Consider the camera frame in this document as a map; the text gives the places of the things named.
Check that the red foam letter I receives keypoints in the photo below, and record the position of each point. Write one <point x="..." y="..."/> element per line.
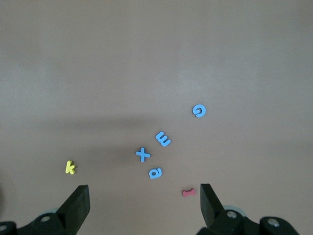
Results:
<point x="188" y="193"/>

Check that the blue foam letter a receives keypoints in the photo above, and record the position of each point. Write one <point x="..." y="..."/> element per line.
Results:
<point x="159" y="172"/>

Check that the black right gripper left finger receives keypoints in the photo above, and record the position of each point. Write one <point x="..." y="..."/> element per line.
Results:
<point x="73" y="210"/>

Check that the brown table cover sheet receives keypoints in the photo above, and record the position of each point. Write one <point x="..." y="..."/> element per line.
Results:
<point x="146" y="61"/>

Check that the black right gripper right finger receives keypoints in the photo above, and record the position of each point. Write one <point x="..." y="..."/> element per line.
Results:
<point x="212" y="215"/>

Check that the yellow foam letter k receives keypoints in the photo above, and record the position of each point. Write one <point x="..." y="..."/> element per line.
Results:
<point x="69" y="168"/>

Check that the blue foam letter E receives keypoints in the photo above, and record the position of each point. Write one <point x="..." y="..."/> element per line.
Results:
<point x="163" y="138"/>

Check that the blue foam letter x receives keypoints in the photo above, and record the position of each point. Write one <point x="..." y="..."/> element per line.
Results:
<point x="143" y="154"/>

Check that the blue foam letter G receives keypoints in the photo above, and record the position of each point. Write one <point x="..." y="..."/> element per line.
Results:
<point x="194" y="110"/>

